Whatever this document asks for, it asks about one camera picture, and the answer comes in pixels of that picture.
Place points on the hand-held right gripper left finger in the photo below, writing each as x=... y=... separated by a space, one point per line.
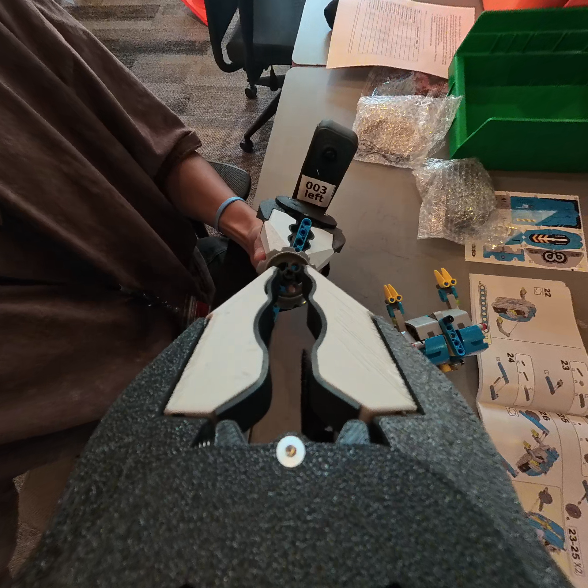
x=220 y=363

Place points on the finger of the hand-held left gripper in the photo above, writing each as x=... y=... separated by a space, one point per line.
x=275 y=229
x=324 y=248

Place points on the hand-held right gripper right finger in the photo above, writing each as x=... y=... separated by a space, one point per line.
x=358 y=363

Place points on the blue perforated beam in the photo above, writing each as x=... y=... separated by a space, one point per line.
x=301 y=234

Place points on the grey toothed wheel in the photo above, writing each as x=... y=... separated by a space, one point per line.
x=289 y=259

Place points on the blue toy robot model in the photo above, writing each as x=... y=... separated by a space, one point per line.
x=441 y=330

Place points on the person's left forearm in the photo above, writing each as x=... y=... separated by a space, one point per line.
x=197 y=193

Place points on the person's left hand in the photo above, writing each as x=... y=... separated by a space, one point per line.
x=248 y=229

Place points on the blue wristband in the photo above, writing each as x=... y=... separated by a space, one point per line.
x=229 y=202

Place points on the black perforated office chair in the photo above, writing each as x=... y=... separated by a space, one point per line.
x=234 y=179

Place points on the bubble wrap bag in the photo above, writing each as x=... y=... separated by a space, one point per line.
x=459 y=202
x=404 y=128

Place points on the clear plastic bag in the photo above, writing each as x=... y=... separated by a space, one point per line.
x=404 y=82

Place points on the instruction booklet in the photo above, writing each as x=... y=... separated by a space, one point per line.
x=528 y=390

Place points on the green storage bin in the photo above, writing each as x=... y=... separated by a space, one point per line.
x=519 y=115

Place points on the sticker sheet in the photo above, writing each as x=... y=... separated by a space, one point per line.
x=542 y=216

